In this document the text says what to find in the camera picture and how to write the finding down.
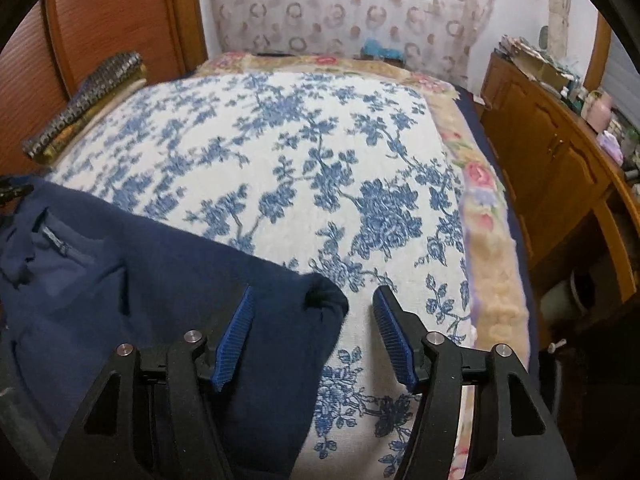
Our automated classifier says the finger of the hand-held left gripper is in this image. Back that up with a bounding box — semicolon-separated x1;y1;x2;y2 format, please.
0;176;35;206

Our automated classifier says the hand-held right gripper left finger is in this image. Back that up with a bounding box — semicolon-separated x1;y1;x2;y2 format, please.
50;285;253;480

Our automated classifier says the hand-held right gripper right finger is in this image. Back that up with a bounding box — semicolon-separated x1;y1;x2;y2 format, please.
372;285;581;480

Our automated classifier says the navy printed t-shirt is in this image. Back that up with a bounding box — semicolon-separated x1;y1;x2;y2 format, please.
0;180;350;480

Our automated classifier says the dark circle-patterned pillow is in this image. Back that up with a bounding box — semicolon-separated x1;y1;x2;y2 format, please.
21;51;148;163

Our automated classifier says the pink floral blanket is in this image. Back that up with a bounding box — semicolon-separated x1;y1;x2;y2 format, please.
200;52;531;480

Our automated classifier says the grey round bin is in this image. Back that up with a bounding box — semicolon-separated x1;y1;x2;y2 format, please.
540;265;601;321

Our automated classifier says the wooden louvred wardrobe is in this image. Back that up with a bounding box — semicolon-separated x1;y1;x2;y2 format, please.
0;0;208;181

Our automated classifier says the blue floral white bedspread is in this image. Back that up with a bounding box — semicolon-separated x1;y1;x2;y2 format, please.
47;71;476;480

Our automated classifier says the wooden cabinet desk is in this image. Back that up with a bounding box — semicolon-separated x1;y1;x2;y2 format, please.
480;52;640;306

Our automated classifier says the purple tissue packet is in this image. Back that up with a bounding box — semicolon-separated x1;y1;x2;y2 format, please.
597;131;625;166

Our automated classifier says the blue plastic bag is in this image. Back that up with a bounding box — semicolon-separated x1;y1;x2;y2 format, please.
361;37;405;63

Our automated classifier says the cardboard box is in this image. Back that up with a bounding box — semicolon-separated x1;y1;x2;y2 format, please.
510;50;576;91

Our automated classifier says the pink thermos jug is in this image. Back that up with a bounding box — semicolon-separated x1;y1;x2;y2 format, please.
590;91;613;133

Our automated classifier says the sheer curtain with circle print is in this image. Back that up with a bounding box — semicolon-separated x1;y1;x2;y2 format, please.
207;0;498;88

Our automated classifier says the grey window blind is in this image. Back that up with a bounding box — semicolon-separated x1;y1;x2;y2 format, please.
602;30;640;121

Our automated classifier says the narrow floral side curtain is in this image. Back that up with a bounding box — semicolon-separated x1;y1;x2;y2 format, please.
545;0;573;56

